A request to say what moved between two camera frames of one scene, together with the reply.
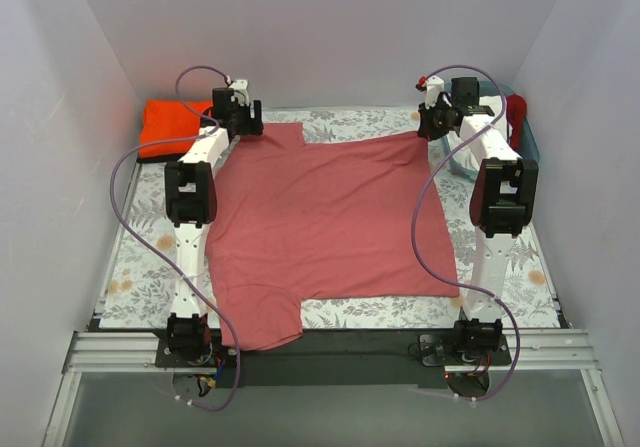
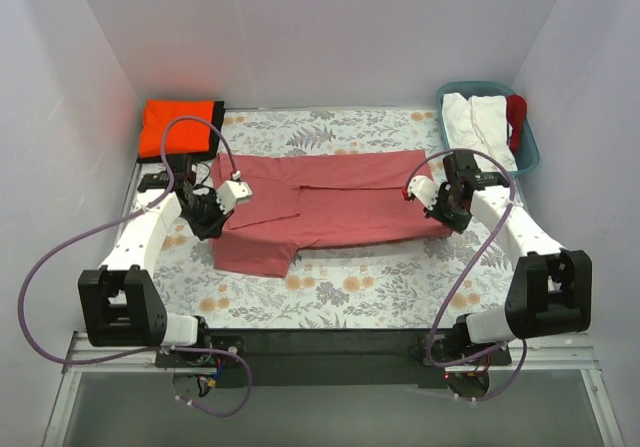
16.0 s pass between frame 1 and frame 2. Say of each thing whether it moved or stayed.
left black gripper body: moved
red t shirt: stayed
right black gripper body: moved
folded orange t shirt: stayed
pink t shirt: moved
